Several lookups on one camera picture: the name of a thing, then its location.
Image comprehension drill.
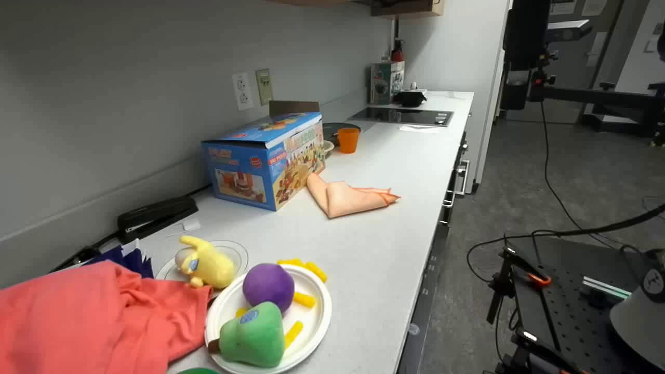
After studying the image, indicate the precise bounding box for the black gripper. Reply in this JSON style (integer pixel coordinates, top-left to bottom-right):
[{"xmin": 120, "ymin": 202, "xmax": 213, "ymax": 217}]
[{"xmin": 502, "ymin": 0, "xmax": 555, "ymax": 72}]

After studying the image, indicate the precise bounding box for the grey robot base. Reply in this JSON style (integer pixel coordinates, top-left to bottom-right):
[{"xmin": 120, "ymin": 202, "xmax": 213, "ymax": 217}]
[{"xmin": 606, "ymin": 247, "xmax": 665, "ymax": 371}]

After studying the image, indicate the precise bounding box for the white tall cabinet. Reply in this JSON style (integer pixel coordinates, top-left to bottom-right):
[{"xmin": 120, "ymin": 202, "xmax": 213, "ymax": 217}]
[{"xmin": 400, "ymin": 0, "xmax": 514, "ymax": 198}]

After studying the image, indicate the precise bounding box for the bottle with red cap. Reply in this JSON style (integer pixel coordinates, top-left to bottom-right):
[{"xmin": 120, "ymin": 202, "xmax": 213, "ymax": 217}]
[{"xmin": 389, "ymin": 38, "xmax": 408, "ymax": 96}]

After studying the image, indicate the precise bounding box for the black pot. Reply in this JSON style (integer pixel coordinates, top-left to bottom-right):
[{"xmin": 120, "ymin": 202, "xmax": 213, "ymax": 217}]
[{"xmin": 391, "ymin": 86, "xmax": 429, "ymax": 108}]

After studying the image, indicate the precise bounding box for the black induction cooktop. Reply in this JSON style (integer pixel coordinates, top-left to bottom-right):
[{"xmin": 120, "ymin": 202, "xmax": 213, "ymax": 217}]
[{"xmin": 349, "ymin": 106, "xmax": 454, "ymax": 130}]

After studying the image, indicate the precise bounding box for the printed carton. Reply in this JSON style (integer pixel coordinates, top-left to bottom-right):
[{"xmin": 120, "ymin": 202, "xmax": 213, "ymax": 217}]
[{"xmin": 367, "ymin": 60, "xmax": 394, "ymax": 106}]

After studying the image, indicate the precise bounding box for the orange plastic cup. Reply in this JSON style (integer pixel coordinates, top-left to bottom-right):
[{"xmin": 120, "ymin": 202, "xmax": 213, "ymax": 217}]
[{"xmin": 335, "ymin": 124, "xmax": 364, "ymax": 156}]

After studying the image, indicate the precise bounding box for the dark bowl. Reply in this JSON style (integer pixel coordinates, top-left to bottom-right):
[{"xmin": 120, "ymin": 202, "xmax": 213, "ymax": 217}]
[{"xmin": 321, "ymin": 121, "xmax": 361, "ymax": 141}]

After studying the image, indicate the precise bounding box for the brown flat board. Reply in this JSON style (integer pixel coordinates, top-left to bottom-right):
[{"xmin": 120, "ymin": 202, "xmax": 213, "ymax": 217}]
[{"xmin": 267, "ymin": 100, "xmax": 321, "ymax": 118}]

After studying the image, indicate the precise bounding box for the green tape strip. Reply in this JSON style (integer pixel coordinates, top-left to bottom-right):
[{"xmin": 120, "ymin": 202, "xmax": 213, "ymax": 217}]
[{"xmin": 580, "ymin": 274, "xmax": 634, "ymax": 302}]

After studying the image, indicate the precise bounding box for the black perforated table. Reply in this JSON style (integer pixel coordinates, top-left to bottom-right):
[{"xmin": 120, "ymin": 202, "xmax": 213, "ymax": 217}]
[{"xmin": 508, "ymin": 237, "xmax": 665, "ymax": 374}]

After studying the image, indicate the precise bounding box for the blue toy cardboard box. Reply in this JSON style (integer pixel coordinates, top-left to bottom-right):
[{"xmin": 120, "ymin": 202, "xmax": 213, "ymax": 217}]
[{"xmin": 199, "ymin": 111, "xmax": 328, "ymax": 214}]

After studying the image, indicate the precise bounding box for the white paper plate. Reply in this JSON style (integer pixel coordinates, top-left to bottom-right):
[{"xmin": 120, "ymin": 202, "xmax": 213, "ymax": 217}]
[{"xmin": 203, "ymin": 262, "xmax": 335, "ymax": 374}]

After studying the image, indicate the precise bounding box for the purple plush ball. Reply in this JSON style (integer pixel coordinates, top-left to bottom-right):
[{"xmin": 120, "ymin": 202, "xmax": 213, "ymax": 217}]
[{"xmin": 241, "ymin": 262, "xmax": 297, "ymax": 315}]

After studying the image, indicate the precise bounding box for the clear plastic plate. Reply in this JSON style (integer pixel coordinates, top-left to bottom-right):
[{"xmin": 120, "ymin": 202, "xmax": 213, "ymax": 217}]
[{"xmin": 155, "ymin": 240, "xmax": 252, "ymax": 283}]

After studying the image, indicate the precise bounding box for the yellow plush toy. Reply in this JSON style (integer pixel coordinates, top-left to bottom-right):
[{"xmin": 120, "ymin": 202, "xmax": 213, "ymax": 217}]
[{"xmin": 177, "ymin": 235, "xmax": 239, "ymax": 291}]

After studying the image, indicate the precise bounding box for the green plush pear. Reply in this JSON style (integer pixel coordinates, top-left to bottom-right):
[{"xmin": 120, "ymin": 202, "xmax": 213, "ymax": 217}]
[{"xmin": 205, "ymin": 302, "xmax": 287, "ymax": 371}]

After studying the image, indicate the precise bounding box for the black stapler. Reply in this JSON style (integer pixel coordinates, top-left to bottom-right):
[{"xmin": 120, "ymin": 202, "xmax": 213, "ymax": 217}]
[{"xmin": 114, "ymin": 196, "xmax": 199, "ymax": 245}]

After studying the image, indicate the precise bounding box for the dark blue cloth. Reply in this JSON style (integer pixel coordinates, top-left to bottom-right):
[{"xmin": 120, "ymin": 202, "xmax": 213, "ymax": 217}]
[{"xmin": 86, "ymin": 241, "xmax": 155, "ymax": 281}]

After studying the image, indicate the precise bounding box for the coral red cloth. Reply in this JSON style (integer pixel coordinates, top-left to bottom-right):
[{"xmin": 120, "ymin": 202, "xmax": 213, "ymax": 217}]
[{"xmin": 0, "ymin": 259, "xmax": 213, "ymax": 374}]

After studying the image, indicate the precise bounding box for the black stereo camera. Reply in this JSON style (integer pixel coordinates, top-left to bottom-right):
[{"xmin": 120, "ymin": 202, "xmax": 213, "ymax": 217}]
[{"xmin": 546, "ymin": 16, "xmax": 592, "ymax": 33}]

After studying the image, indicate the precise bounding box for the black camera stand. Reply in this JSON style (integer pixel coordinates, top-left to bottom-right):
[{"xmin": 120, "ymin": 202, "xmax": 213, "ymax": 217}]
[{"xmin": 525, "ymin": 42, "xmax": 665, "ymax": 144}]

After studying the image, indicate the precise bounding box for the thin black cable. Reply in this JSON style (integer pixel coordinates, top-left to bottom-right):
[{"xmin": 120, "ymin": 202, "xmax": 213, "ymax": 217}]
[{"xmin": 537, "ymin": 102, "xmax": 626, "ymax": 245}]

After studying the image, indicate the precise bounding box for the metal drawer handle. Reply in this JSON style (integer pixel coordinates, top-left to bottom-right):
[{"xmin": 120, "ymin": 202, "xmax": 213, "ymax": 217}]
[
  {"xmin": 441, "ymin": 182, "xmax": 459, "ymax": 213},
  {"xmin": 450, "ymin": 156, "xmax": 473, "ymax": 198}
]

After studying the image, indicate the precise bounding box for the black clamp orange handle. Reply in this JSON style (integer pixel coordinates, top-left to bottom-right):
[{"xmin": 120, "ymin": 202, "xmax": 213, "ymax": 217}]
[{"xmin": 484, "ymin": 245, "xmax": 556, "ymax": 327}]

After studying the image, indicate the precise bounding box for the beige wall switch plate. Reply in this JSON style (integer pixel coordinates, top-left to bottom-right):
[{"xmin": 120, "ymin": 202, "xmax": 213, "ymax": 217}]
[{"xmin": 254, "ymin": 66, "xmax": 277, "ymax": 108}]

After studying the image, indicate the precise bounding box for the white wall outlet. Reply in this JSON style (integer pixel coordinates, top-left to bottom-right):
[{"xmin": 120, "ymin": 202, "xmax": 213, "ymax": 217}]
[{"xmin": 230, "ymin": 71, "xmax": 257, "ymax": 113}]

